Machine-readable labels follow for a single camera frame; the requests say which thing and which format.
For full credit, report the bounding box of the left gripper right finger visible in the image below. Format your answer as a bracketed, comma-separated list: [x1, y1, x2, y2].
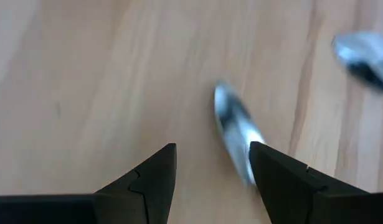
[249, 141, 369, 224]

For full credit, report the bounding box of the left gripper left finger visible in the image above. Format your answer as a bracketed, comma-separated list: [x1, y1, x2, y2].
[94, 142, 177, 224]

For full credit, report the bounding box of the wooden-handled steel garden trowel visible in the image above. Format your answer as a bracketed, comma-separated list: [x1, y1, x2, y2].
[213, 79, 267, 189]

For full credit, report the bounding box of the white garden trowel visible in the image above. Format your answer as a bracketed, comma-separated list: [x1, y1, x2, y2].
[331, 30, 383, 94]

